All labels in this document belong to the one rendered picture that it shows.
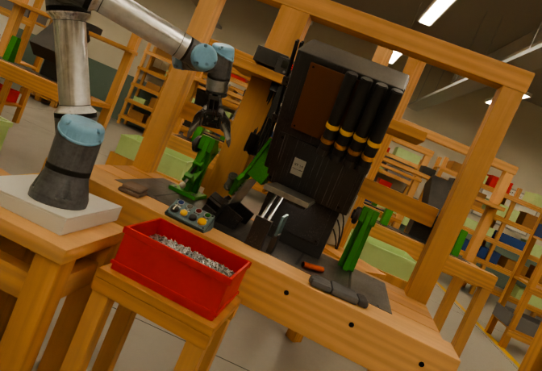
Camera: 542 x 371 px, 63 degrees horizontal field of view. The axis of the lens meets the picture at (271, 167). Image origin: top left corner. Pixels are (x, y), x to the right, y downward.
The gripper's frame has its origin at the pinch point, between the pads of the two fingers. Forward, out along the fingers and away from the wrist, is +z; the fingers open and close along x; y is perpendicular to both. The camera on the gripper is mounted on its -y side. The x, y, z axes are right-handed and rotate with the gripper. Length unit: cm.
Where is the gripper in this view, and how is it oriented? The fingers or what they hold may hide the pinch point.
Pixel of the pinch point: (208, 142)
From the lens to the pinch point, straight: 159.7
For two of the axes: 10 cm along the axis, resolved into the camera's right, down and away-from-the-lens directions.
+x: 9.8, 2.0, 0.7
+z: -2.1, 8.8, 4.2
